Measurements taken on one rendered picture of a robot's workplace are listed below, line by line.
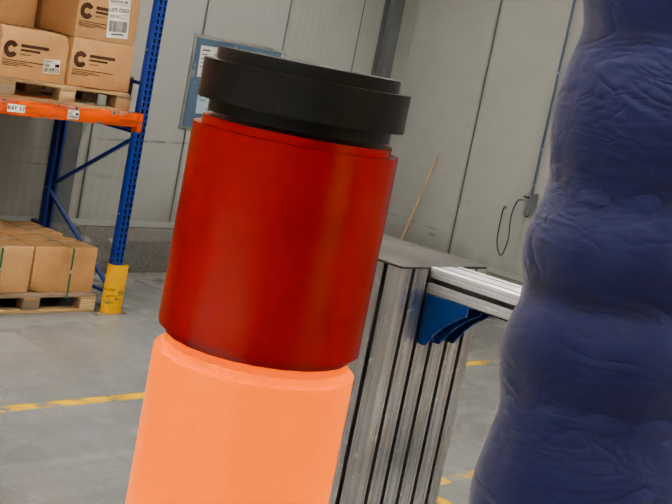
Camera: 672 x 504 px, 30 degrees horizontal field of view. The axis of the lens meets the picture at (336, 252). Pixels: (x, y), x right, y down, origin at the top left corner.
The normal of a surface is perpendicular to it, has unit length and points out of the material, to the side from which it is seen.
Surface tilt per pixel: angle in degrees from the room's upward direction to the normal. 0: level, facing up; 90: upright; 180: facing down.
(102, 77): 93
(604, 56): 76
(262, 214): 90
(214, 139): 90
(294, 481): 90
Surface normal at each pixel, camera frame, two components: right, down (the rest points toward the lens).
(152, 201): 0.73, 0.25
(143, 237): 0.60, -0.61
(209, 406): -0.33, 0.08
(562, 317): -0.55, -0.30
